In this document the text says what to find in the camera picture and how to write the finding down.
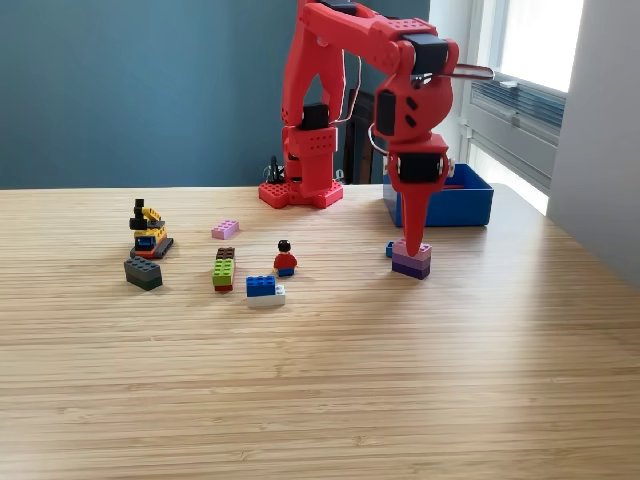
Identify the pink purple brick stack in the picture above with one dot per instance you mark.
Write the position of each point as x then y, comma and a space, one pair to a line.
411, 267

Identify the toy figure red shirt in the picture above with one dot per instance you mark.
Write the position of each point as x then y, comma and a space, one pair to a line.
285, 261

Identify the yellow toy digger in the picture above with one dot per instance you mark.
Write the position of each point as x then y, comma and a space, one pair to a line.
149, 235

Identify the blue plastic bin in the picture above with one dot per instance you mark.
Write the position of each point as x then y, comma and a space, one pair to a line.
460, 207

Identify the small blue brick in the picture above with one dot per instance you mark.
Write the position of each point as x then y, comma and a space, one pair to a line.
389, 249

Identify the black chair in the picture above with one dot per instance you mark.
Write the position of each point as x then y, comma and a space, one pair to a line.
357, 155

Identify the grey window vent grille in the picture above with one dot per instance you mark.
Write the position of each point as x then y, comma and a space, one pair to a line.
540, 107

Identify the blue on white brick stack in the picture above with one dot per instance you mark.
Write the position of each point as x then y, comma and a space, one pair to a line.
261, 287

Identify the green brown red brick stack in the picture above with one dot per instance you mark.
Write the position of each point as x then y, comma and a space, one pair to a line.
223, 272

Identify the dark grey brick stack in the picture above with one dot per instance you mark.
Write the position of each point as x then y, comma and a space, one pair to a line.
143, 273

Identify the white window frame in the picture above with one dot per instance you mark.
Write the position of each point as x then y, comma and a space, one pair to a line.
530, 145

